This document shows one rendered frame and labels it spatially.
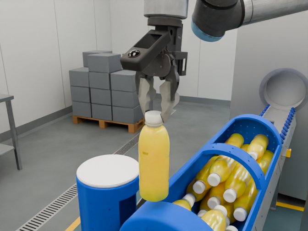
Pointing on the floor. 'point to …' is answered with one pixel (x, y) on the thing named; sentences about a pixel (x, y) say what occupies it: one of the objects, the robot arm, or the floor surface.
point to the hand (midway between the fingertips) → (154, 115)
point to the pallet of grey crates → (105, 92)
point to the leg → (275, 196)
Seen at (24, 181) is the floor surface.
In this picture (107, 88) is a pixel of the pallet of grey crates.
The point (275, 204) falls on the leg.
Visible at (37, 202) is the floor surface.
